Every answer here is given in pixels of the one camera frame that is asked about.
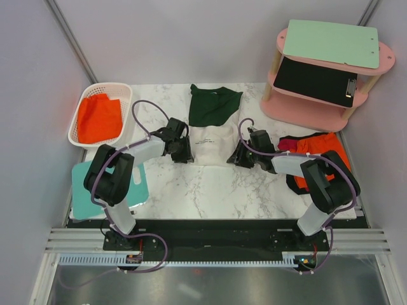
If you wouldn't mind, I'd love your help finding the orange t shirt in basket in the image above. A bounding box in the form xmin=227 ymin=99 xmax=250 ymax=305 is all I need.
xmin=77 ymin=93 xmax=123 ymax=144

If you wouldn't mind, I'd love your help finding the aluminium frame rail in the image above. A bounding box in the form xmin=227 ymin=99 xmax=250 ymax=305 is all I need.
xmin=46 ymin=228 xmax=390 ymax=254

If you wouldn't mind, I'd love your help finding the white plastic laundry basket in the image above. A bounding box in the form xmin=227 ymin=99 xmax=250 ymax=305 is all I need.
xmin=67 ymin=83 xmax=134 ymax=149

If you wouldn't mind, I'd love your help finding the white slotted cable duct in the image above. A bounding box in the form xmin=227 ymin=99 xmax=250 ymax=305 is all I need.
xmin=58 ymin=253 xmax=298 ymax=268

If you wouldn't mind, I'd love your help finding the teal cutting board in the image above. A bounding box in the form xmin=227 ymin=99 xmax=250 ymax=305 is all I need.
xmin=70 ymin=161 xmax=149 ymax=221

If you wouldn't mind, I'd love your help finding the orange t shirt pile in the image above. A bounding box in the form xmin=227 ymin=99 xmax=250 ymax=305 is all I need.
xmin=280 ymin=132 xmax=351 ymax=188

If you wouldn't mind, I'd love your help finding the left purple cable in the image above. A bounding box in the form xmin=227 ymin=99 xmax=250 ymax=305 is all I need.
xmin=57 ymin=100 xmax=171 ymax=289

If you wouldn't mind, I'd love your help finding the black t shirt pile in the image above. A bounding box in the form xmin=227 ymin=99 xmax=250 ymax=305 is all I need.
xmin=286 ymin=175 xmax=309 ymax=195

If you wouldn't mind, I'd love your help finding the mint green board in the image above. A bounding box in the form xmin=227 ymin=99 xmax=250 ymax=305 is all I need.
xmin=283 ymin=19 xmax=380 ymax=69

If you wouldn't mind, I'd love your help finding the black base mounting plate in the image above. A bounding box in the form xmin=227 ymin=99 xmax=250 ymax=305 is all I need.
xmin=66 ymin=218 xmax=371 ymax=263

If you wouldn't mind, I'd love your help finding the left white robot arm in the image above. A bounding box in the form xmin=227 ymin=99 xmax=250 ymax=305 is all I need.
xmin=83 ymin=118 xmax=193 ymax=250

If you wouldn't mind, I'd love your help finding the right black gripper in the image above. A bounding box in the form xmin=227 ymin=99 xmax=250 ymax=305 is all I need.
xmin=226 ymin=139 xmax=261 ymax=169

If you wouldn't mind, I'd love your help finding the dark green t shirt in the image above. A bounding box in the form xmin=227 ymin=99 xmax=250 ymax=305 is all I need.
xmin=188 ymin=84 xmax=243 ymax=128

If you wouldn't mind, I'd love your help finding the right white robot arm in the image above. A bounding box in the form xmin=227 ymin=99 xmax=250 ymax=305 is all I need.
xmin=226 ymin=129 xmax=361 ymax=250

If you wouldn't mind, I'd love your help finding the magenta t shirt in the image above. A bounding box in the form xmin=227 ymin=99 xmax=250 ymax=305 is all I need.
xmin=277 ymin=137 xmax=300 ymax=153

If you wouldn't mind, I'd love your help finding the black clipboard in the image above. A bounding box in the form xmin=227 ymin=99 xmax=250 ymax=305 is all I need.
xmin=273 ymin=57 xmax=357 ymax=107

